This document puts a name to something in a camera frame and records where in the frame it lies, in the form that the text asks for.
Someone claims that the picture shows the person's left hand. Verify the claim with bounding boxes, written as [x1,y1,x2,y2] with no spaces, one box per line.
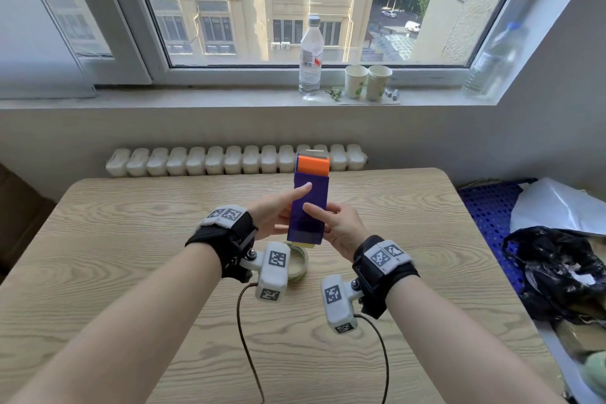
[246,182,313,241]

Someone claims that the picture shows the person's right hand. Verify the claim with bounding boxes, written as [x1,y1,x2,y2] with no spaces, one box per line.
[302,202,368,262]

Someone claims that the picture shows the purple box with orange insert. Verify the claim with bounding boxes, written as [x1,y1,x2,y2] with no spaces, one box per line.
[287,150,331,247]

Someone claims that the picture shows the person's left forearm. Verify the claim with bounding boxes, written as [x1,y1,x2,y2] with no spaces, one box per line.
[0,243,223,404]

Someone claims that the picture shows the person's right forearm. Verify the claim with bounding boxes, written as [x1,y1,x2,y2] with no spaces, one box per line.
[379,275,565,404]

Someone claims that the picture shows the clear tape roll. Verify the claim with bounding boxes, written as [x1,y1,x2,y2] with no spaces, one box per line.
[286,243,310,282]

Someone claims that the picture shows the white radiator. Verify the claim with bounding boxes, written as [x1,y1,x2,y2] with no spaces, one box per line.
[105,144,369,178]

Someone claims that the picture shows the paper cup green print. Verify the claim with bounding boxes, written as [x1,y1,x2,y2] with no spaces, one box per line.
[344,65,369,100]
[365,65,394,102]

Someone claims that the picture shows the clear water bottle red label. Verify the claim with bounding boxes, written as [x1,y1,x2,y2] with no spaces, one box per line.
[298,15,325,101]

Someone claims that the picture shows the white windowsill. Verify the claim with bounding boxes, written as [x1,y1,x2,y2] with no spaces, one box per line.
[0,84,503,110]

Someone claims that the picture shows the blue plastic crate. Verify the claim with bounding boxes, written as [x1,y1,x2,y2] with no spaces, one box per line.
[458,178,539,296]

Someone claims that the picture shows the clear plastic water bottle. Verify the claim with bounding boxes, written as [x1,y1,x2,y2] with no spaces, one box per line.
[461,22,529,98]

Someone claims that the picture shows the white plastic sheet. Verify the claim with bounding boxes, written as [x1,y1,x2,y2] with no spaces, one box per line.
[510,177,606,237]

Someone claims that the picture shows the black plastic bag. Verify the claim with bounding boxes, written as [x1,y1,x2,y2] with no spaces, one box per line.
[501,226,606,325]

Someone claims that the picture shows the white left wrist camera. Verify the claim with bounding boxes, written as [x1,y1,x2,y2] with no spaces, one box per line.
[239,241,291,303]

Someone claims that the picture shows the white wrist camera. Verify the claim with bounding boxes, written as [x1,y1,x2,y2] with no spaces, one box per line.
[239,241,291,303]
[321,274,365,335]

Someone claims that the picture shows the black left wrist strap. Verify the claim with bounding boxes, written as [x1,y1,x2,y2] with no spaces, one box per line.
[185,206,259,283]

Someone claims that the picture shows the black wrist strap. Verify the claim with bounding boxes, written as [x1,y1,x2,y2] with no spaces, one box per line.
[185,206,259,283]
[352,235,421,320]

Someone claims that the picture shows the black right wrist strap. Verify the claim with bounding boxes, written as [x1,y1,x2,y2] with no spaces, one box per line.
[352,235,421,320]

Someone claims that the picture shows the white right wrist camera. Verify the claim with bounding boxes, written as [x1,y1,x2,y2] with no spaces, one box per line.
[321,274,365,335]

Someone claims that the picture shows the thin black cable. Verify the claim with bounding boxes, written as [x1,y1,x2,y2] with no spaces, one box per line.
[236,282,266,404]
[355,314,391,404]

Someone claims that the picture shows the white window frame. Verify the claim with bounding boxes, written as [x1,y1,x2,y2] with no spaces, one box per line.
[56,0,552,88]

